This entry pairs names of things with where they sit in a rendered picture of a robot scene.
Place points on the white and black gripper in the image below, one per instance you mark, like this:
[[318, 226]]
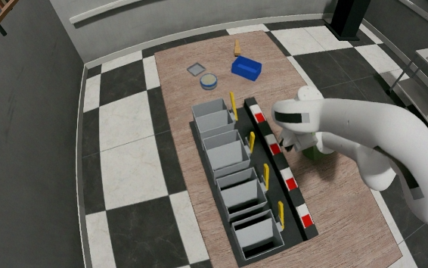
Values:
[[288, 139]]

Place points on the blue open plastic bin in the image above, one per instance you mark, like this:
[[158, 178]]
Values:
[[246, 68]]

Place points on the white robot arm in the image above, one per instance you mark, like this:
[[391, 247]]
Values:
[[392, 132]]

